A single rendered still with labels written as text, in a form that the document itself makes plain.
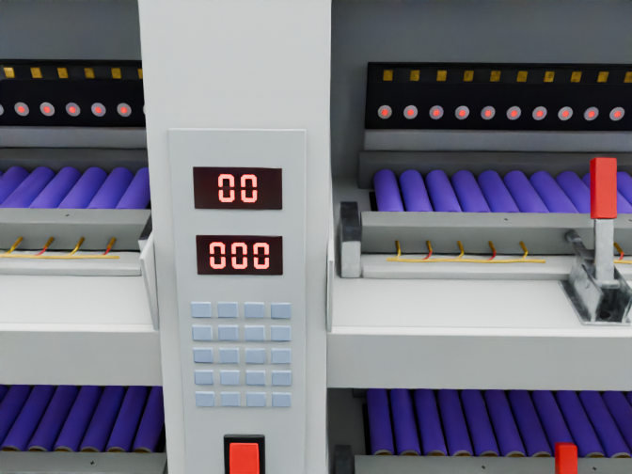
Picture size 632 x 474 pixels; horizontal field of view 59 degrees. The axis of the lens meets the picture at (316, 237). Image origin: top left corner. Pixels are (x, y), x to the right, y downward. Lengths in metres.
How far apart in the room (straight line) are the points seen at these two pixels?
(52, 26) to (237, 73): 0.27
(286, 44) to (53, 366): 0.23
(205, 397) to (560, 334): 0.20
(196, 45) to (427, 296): 0.19
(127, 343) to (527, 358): 0.23
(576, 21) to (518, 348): 0.30
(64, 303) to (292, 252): 0.15
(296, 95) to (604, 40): 0.32
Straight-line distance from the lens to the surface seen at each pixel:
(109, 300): 0.36
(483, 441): 0.49
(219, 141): 0.29
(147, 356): 0.35
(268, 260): 0.30
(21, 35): 0.55
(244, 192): 0.29
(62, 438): 0.51
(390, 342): 0.33
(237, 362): 0.32
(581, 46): 0.54
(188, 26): 0.30
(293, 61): 0.29
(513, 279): 0.38
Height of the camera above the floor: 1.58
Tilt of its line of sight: 14 degrees down
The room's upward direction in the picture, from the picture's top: straight up
